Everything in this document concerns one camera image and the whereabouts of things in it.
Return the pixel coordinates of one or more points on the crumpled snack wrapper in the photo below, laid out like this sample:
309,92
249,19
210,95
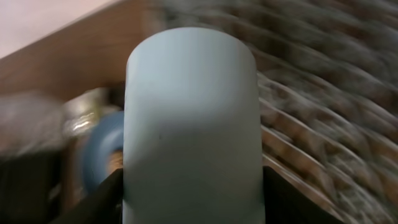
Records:
83,113

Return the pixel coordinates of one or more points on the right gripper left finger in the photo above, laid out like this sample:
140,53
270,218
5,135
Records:
103,206

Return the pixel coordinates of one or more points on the dark blue plate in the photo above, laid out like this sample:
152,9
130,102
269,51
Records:
105,138

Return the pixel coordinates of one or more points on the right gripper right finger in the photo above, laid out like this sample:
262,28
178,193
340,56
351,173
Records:
284,204

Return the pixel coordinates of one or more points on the grey dishwasher rack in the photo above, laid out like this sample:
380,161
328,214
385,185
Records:
327,74

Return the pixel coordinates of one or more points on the light blue cup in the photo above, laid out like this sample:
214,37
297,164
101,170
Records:
192,136

